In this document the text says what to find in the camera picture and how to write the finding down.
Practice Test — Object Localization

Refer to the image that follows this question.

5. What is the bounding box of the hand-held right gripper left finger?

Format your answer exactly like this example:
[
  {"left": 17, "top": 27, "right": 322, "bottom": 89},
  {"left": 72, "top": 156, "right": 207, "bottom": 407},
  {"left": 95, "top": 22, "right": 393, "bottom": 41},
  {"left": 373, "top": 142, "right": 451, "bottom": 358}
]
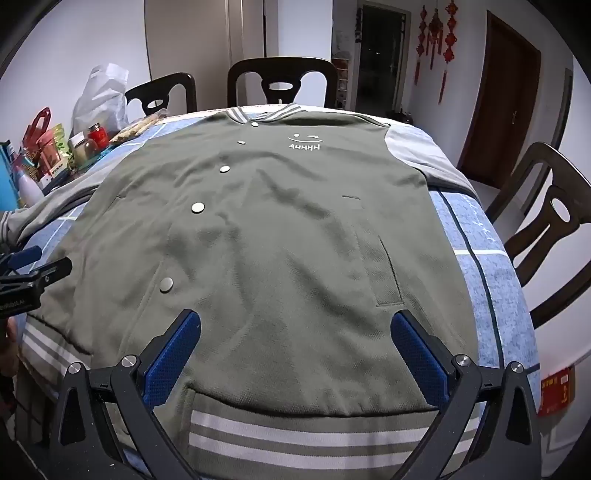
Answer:
[{"left": 48, "top": 309, "right": 201, "bottom": 480}]

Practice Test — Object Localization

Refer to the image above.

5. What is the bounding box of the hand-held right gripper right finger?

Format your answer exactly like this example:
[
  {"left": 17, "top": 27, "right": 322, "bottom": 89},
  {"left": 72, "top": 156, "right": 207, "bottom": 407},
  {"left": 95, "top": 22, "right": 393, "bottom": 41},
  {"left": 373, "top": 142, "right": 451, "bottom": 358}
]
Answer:
[{"left": 390, "top": 309, "right": 541, "bottom": 480}]

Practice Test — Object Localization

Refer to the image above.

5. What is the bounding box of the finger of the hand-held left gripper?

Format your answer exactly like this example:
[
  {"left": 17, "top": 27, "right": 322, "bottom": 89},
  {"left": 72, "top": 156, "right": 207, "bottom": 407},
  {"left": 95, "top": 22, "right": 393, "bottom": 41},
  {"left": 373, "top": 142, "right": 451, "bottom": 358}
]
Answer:
[
  {"left": 0, "top": 246, "right": 43, "bottom": 273},
  {"left": 0, "top": 257, "right": 73, "bottom": 289}
]

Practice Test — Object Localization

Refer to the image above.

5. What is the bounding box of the olive green varsity jacket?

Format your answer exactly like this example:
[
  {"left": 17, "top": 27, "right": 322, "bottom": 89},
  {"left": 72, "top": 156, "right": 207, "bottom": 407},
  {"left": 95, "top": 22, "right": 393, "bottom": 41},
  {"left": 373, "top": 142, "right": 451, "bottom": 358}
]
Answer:
[{"left": 0, "top": 104, "right": 481, "bottom": 480}]

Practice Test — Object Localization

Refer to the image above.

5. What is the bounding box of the person's left hand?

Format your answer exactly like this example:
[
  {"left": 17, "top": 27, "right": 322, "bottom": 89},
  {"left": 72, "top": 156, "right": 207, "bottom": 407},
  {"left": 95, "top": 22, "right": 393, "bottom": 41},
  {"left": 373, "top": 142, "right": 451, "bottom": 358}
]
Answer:
[{"left": 0, "top": 318, "right": 20, "bottom": 376}]

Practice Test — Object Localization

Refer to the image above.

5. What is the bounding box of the white bottle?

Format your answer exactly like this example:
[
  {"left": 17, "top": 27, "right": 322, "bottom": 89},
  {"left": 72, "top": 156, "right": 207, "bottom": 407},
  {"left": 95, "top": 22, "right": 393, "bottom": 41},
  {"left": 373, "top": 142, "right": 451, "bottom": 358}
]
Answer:
[{"left": 16, "top": 168, "right": 47, "bottom": 208}]

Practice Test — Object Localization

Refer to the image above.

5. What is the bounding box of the blue container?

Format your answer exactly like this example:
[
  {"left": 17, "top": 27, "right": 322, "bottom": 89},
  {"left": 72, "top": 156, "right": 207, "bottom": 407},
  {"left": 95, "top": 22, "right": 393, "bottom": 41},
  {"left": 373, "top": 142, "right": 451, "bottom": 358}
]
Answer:
[{"left": 0, "top": 140, "right": 23, "bottom": 210}]

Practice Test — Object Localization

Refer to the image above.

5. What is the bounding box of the blue checked tablecloth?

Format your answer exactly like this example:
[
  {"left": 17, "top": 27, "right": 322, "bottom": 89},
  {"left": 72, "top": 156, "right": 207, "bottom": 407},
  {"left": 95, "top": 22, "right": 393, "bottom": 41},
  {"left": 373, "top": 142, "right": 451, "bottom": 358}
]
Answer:
[{"left": 18, "top": 104, "right": 541, "bottom": 480}]

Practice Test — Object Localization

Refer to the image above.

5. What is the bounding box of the red gift bag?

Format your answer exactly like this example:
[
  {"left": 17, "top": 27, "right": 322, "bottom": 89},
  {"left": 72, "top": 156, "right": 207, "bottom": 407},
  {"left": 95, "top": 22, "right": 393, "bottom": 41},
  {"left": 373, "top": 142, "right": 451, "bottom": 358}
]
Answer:
[{"left": 23, "top": 107, "right": 61, "bottom": 178}]

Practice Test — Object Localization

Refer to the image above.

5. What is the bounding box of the jar with beige contents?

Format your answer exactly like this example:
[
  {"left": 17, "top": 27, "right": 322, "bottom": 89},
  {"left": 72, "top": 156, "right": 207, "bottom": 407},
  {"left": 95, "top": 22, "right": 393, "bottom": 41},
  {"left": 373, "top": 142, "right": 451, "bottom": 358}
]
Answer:
[{"left": 69, "top": 131, "right": 99, "bottom": 167}]

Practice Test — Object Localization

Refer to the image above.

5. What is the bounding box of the green snack packet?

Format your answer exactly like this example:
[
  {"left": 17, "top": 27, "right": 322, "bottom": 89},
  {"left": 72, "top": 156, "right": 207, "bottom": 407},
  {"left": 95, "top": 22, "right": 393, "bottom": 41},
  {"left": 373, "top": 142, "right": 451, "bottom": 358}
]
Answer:
[{"left": 50, "top": 124, "right": 69, "bottom": 155}]

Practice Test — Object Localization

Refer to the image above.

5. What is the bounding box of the red cardboard box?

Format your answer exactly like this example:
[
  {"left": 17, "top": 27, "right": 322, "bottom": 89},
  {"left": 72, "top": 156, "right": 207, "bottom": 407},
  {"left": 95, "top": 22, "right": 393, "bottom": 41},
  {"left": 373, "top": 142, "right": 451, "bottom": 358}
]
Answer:
[{"left": 538, "top": 367, "right": 575, "bottom": 418}]

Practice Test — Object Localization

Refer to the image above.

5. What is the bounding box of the clear bag of biscuits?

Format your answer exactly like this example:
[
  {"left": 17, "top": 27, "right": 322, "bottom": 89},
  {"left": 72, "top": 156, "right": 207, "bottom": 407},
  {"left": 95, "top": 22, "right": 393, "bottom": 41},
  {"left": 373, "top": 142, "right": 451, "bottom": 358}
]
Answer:
[{"left": 108, "top": 108, "right": 169, "bottom": 144}]

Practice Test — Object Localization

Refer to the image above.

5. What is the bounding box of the white plastic bag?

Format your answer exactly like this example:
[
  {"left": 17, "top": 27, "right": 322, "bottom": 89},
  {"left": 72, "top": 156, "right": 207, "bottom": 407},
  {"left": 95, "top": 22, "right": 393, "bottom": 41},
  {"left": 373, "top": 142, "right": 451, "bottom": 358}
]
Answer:
[{"left": 72, "top": 64, "right": 130, "bottom": 139}]

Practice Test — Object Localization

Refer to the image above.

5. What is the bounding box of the dark wooden chair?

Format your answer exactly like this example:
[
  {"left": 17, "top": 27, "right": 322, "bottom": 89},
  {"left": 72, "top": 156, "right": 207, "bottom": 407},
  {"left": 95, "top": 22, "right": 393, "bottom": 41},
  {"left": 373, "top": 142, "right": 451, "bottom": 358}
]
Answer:
[
  {"left": 227, "top": 58, "right": 339, "bottom": 112},
  {"left": 124, "top": 72, "right": 198, "bottom": 116},
  {"left": 485, "top": 141, "right": 587, "bottom": 330}
]

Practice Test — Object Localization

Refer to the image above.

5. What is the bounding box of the brown wooden door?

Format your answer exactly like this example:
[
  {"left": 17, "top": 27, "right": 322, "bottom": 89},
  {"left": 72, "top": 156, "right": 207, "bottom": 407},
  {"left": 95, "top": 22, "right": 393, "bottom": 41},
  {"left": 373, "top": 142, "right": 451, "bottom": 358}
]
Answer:
[{"left": 457, "top": 10, "right": 542, "bottom": 190}]

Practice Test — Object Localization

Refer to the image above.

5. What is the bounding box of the storage shelf rack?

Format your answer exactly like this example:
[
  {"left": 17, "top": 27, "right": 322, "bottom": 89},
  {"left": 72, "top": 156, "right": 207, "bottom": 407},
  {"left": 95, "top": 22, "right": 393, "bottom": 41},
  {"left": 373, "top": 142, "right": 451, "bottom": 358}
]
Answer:
[{"left": 331, "top": 51, "right": 352, "bottom": 112}]

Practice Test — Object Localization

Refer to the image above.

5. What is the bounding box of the grey wardrobe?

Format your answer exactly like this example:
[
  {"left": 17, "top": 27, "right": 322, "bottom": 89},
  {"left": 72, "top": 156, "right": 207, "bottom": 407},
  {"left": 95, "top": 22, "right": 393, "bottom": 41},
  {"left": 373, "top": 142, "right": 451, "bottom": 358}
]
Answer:
[{"left": 144, "top": 0, "right": 278, "bottom": 114}]

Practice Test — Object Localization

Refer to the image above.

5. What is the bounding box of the dark glass door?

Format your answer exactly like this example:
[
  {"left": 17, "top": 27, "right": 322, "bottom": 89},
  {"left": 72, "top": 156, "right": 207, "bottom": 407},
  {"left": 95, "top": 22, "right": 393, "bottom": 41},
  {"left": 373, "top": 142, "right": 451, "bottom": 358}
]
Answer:
[{"left": 355, "top": 2, "right": 411, "bottom": 114}]

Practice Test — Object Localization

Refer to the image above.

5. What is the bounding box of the red knot wall decoration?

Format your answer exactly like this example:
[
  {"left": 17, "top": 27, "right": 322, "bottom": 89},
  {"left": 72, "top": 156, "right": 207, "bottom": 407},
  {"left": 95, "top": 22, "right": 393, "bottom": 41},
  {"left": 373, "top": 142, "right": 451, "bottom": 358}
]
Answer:
[
  {"left": 442, "top": 0, "right": 460, "bottom": 104},
  {"left": 429, "top": 9, "right": 444, "bottom": 70},
  {"left": 413, "top": 4, "right": 432, "bottom": 86}
]

